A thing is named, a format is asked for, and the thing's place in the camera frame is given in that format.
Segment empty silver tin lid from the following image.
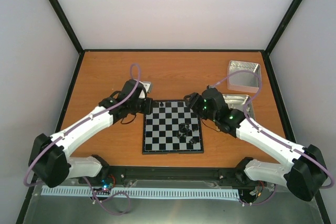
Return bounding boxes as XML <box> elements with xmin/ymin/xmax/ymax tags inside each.
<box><xmin>227</xmin><ymin>60</ymin><xmax>261</xmax><ymax>93</ymax></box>

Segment silver tin with white pieces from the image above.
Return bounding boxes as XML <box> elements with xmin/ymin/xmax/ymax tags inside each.
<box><xmin>223</xmin><ymin>94</ymin><xmax>255</xmax><ymax>119</ymax></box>

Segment black and silver chessboard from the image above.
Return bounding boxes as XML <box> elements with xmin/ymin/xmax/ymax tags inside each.
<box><xmin>142</xmin><ymin>100</ymin><xmax>204</xmax><ymax>154</ymax></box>

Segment small circuit board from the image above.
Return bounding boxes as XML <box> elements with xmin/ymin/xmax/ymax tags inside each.
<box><xmin>97</xmin><ymin>175</ymin><xmax>116</xmax><ymax>195</ymax></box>

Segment black frame rail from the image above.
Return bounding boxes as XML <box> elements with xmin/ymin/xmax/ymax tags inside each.
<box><xmin>88</xmin><ymin>166</ymin><xmax>259</xmax><ymax>188</ymax></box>

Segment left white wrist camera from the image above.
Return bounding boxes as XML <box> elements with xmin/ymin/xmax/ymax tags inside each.
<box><xmin>139</xmin><ymin>81</ymin><xmax>153</xmax><ymax>99</ymax></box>

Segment pile of black chess pieces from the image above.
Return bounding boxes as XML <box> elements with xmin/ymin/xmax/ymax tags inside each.
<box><xmin>174</xmin><ymin>123</ymin><xmax>200</xmax><ymax>145</ymax></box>

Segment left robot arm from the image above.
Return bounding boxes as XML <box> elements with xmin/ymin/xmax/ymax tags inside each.
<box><xmin>28</xmin><ymin>79</ymin><xmax>153</xmax><ymax>188</ymax></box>

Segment light blue cable duct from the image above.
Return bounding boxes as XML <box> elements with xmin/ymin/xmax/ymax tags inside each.
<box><xmin>40</xmin><ymin>186</ymin><xmax>239</xmax><ymax>201</ymax></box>

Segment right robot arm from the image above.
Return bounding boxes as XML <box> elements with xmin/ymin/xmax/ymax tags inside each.
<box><xmin>184</xmin><ymin>88</ymin><xmax>328</xmax><ymax>201</ymax></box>

